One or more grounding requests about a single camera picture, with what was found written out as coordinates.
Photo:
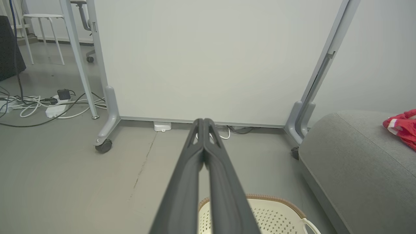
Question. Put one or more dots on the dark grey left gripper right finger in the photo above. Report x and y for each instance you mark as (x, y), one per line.
(227, 201)

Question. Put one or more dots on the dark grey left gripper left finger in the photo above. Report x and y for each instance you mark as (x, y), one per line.
(182, 195)

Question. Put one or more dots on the red and white garment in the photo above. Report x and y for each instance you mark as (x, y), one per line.
(406, 130)

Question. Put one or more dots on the cream laundry basket brown rim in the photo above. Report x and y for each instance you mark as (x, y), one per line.
(276, 217)

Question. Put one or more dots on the small white box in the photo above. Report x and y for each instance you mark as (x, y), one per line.
(162, 126)

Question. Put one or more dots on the grey fabric sofa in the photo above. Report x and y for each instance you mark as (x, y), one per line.
(357, 169)

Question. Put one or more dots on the black power adapter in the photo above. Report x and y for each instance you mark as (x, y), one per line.
(64, 94)

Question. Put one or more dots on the light grey slanted metal leg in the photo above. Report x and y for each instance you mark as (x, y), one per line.
(76, 48)

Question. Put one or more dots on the grey office chair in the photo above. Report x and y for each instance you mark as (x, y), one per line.
(84, 19)

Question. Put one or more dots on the black fabric-covered object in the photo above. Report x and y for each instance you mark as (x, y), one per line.
(9, 48)

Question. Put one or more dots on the white round stool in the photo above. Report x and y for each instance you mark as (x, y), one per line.
(44, 15)

